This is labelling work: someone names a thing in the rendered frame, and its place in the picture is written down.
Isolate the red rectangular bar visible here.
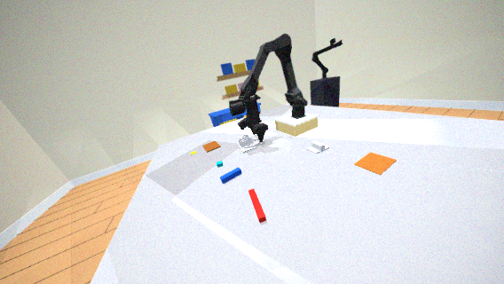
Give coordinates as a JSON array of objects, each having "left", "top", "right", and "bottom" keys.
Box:
[{"left": 248, "top": 189, "right": 267, "bottom": 223}]

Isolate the blue rectangular bar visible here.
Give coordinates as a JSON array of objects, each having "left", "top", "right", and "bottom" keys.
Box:
[{"left": 220, "top": 168, "right": 242, "bottom": 184}]

